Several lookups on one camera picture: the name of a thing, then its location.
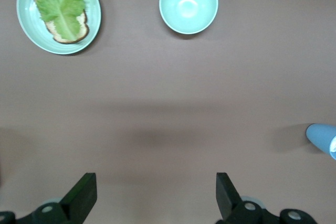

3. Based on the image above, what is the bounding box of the pale green plate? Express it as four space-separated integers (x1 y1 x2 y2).
16 0 102 55

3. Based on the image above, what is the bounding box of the green lettuce leaf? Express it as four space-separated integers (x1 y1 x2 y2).
28 0 88 40

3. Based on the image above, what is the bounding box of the brown table cover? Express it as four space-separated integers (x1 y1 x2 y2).
0 0 336 224

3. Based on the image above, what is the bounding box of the blue cup with white inside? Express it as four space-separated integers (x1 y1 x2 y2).
306 123 336 161

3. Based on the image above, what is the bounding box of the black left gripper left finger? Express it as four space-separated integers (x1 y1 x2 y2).
18 173 98 224

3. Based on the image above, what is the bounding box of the pale green bowl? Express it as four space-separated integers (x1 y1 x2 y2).
158 0 219 35

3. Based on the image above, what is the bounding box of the toasted bread slice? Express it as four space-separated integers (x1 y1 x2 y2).
31 0 90 45

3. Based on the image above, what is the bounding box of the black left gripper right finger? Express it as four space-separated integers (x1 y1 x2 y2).
215 173 279 224

